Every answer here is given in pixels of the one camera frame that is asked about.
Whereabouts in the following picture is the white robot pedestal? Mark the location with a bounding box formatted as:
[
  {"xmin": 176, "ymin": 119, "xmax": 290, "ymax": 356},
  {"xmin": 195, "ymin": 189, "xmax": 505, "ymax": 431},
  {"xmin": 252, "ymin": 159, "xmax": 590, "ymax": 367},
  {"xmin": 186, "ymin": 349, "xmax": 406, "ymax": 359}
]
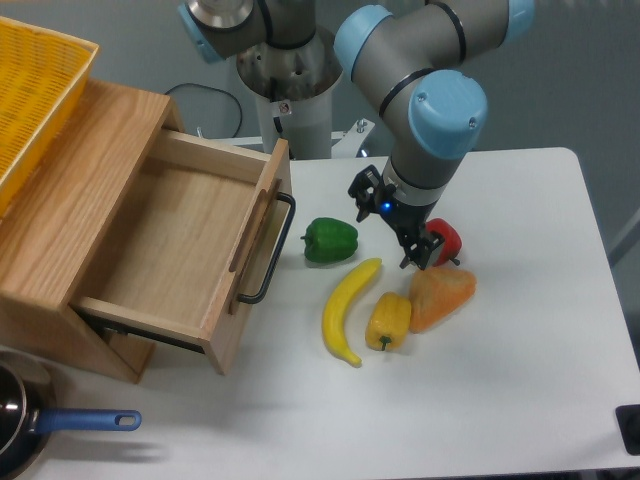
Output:
[{"xmin": 236, "ymin": 26, "xmax": 343, "ymax": 160}]

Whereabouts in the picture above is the orange bread wedge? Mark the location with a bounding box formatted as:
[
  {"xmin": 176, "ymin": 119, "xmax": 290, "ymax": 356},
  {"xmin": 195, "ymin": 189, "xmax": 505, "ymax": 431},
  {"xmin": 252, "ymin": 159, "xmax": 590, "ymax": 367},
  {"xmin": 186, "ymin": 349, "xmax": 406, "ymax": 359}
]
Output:
[{"xmin": 409, "ymin": 267, "xmax": 477, "ymax": 333}]

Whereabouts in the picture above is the red bell pepper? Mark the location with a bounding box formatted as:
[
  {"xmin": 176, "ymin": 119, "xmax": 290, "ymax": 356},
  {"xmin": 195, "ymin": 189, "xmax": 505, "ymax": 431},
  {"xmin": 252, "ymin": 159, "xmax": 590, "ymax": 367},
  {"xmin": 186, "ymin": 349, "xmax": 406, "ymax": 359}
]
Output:
[{"xmin": 426, "ymin": 218, "xmax": 463, "ymax": 266}]

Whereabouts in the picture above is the open wooden drawer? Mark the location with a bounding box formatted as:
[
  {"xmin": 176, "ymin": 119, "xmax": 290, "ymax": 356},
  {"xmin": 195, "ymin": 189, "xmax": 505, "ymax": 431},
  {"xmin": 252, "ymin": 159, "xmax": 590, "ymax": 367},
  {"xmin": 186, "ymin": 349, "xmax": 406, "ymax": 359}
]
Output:
[{"xmin": 71, "ymin": 130, "xmax": 292, "ymax": 374}]

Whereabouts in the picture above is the black drawer handle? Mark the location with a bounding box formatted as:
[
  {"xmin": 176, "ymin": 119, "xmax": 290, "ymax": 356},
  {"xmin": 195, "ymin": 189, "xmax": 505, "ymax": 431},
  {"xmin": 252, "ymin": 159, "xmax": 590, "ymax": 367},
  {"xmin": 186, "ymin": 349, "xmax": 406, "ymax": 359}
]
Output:
[{"xmin": 235, "ymin": 192, "xmax": 296, "ymax": 305}]

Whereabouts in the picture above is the yellow plastic basket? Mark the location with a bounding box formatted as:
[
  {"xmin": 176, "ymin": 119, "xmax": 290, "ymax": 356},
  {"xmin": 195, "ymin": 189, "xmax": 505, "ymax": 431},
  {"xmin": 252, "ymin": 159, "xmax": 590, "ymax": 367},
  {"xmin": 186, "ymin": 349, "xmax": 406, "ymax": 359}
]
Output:
[{"xmin": 1, "ymin": 17, "xmax": 99, "ymax": 213}]

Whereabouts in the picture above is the black corner clamp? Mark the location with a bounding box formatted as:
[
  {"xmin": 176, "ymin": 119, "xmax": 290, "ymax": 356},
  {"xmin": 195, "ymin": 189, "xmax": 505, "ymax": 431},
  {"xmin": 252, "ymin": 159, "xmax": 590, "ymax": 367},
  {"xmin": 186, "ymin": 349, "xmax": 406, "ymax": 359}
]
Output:
[{"xmin": 615, "ymin": 404, "xmax": 640, "ymax": 456}]

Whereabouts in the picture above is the yellow banana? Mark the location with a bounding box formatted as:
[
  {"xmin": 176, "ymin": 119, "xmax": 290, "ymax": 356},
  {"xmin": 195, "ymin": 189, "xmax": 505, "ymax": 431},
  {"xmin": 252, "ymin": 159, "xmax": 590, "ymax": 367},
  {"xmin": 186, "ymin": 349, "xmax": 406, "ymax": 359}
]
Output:
[{"xmin": 321, "ymin": 258, "xmax": 382, "ymax": 368}]

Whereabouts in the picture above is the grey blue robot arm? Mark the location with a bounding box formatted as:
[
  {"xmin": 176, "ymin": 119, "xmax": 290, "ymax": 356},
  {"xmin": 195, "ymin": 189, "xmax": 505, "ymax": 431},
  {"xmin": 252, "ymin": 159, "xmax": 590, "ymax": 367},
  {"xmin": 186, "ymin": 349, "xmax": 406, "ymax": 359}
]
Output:
[{"xmin": 178, "ymin": 1, "xmax": 535, "ymax": 269}]

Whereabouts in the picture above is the green bell pepper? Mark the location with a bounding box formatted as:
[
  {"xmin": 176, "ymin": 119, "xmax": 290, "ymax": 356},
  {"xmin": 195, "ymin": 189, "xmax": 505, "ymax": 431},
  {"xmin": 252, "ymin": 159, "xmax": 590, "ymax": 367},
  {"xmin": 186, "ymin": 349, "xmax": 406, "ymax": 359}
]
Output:
[{"xmin": 301, "ymin": 217, "xmax": 358, "ymax": 264}]

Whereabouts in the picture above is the black cable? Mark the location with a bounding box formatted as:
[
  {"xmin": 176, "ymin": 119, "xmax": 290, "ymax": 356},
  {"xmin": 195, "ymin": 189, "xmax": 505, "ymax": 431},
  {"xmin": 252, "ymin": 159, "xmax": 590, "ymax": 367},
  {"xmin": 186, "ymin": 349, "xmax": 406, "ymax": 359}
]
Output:
[{"xmin": 163, "ymin": 82, "xmax": 245, "ymax": 139}]

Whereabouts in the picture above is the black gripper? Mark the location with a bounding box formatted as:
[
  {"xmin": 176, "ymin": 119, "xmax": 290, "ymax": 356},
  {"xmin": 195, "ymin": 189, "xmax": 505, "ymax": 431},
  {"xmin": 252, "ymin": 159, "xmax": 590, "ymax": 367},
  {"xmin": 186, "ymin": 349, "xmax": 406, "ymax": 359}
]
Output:
[{"xmin": 348, "ymin": 165, "xmax": 445, "ymax": 270}]

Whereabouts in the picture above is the wooden drawer cabinet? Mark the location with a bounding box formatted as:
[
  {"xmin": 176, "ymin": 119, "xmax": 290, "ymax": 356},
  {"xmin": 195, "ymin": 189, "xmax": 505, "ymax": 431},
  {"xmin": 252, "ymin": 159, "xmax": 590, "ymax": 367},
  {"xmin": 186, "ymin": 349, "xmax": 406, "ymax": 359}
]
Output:
[{"xmin": 1, "ymin": 79, "xmax": 184, "ymax": 383}]

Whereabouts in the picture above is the yellow bell pepper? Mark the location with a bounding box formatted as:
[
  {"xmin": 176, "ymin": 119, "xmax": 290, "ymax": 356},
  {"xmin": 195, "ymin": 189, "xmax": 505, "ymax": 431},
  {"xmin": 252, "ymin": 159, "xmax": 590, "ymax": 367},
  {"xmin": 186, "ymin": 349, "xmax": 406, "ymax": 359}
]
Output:
[{"xmin": 365, "ymin": 292, "xmax": 411, "ymax": 351}]

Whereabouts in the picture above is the black pan blue handle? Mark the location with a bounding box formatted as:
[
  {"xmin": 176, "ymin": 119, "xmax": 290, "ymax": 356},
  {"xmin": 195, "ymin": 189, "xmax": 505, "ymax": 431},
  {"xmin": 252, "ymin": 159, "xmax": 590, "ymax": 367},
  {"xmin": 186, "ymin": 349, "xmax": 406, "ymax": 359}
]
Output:
[{"xmin": 1, "ymin": 351, "xmax": 142, "ymax": 479}]

